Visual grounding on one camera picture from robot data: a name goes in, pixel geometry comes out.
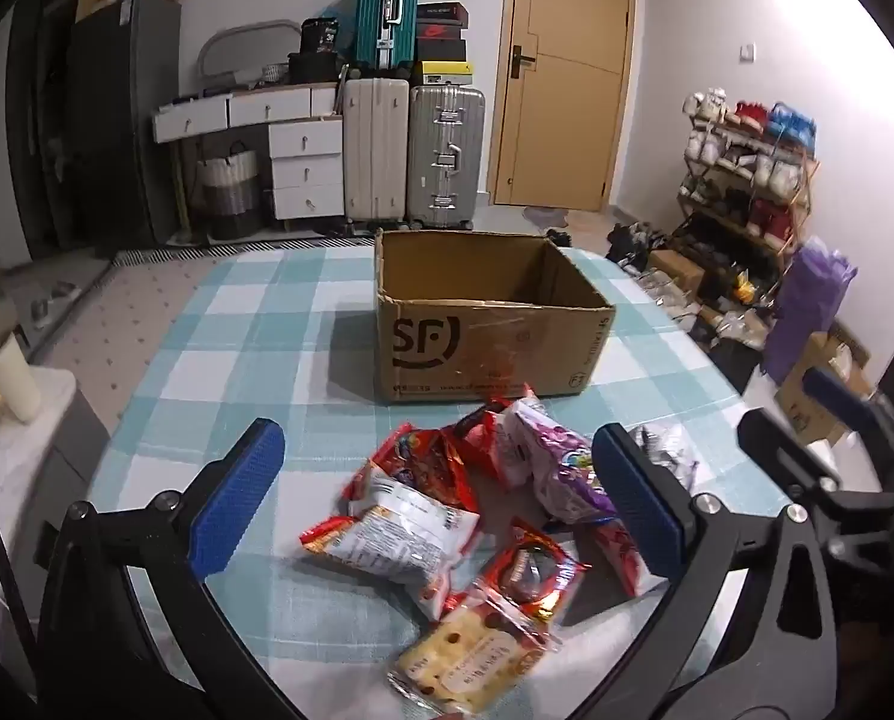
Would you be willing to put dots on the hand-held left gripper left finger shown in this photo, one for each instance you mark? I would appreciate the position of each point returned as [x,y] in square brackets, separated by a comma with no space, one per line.
[233,499]

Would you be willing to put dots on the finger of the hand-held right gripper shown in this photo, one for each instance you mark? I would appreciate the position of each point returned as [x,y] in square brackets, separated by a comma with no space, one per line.
[784,446]
[841,397]

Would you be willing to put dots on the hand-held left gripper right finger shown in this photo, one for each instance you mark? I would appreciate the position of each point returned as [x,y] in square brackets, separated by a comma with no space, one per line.
[634,502]

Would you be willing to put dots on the small blue snack packet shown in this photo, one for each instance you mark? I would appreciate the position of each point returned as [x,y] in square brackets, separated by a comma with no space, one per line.
[668,454]

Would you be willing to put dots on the purple snack packet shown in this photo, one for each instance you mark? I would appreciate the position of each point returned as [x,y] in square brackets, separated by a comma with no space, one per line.
[559,465]

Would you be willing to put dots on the red pastry packet round window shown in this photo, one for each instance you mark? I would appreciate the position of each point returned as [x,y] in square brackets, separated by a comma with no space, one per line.
[533,570]

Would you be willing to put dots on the white red noodle snack packet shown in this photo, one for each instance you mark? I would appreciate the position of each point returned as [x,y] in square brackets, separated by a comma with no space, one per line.
[402,532]

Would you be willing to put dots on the large red snack packet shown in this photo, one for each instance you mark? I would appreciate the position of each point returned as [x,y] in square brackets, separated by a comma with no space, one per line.
[417,457]

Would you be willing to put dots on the brown cardboard box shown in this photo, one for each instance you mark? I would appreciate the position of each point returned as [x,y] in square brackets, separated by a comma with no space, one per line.
[484,345]

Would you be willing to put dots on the yellow cake packet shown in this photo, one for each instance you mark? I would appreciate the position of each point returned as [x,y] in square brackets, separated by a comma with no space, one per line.
[469,660]

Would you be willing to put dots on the brown printed carton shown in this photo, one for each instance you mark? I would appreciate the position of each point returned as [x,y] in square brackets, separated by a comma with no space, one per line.
[818,390]

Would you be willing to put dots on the purple bag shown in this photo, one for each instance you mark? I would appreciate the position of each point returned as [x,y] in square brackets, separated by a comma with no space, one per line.
[811,307]

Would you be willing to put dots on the small yellow bag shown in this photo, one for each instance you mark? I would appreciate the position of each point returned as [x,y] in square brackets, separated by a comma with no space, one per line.
[747,289]

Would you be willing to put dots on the white side cabinet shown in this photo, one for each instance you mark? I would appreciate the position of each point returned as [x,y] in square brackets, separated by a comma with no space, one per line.
[42,465]

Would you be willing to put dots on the wooden shoe rack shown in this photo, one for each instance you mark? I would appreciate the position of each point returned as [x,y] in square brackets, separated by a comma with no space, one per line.
[803,195]

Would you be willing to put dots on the small plain cardboard box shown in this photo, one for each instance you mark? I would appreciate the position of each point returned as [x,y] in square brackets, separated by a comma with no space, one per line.
[676,268]

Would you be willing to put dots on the beige dotted floor mat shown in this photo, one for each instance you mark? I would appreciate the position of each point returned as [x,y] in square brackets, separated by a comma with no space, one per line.
[132,300]

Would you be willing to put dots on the scattered pile of shoes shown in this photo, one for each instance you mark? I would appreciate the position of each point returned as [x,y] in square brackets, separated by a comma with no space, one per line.
[642,244]

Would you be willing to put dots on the dark slippers pair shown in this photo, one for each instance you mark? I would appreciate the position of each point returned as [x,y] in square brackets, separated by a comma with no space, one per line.
[51,301]

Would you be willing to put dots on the woven laundry basket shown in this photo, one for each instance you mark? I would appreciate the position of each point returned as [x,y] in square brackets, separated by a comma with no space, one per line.
[227,191]

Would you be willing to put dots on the white dressing table with drawers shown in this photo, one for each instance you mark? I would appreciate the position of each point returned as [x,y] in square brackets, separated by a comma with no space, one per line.
[304,157]

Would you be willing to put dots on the cream suitcase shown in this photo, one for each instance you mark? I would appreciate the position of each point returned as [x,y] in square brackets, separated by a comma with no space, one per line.
[376,150]

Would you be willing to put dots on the dark grey refrigerator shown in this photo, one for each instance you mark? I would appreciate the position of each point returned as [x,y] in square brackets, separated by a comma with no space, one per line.
[121,120]

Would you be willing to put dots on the silver suitcase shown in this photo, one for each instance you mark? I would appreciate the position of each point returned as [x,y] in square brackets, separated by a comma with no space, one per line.
[447,154]

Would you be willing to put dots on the dark wardrobe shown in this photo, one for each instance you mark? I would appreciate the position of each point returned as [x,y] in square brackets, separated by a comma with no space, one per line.
[31,127]

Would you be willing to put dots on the tan wooden door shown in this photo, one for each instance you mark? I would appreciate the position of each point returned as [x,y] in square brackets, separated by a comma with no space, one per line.
[567,75]

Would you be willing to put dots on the small white basket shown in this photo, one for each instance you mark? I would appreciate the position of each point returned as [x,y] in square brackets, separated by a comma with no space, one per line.
[273,73]

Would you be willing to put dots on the black storage bin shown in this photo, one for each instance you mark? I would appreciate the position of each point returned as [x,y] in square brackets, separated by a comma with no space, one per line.
[316,67]

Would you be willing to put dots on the oval grey-framed mirror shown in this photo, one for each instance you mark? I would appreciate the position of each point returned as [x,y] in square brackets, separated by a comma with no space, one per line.
[248,37]

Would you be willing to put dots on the black bag with white print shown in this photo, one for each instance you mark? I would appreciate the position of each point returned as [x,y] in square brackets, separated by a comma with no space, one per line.
[319,34]

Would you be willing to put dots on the plain black shoe box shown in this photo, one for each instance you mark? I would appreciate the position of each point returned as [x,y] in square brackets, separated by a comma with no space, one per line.
[441,50]

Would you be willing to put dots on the teal suitcase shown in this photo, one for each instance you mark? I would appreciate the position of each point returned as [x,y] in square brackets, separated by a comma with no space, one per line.
[387,15]

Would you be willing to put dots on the red and black shoe box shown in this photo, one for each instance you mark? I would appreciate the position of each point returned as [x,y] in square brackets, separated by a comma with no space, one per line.
[441,31]

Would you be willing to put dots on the flat black shoe box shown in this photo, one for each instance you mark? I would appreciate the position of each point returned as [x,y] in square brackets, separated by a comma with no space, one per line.
[445,13]

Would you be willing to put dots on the white light switch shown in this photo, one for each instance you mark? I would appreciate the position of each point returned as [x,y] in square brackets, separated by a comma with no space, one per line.
[748,52]

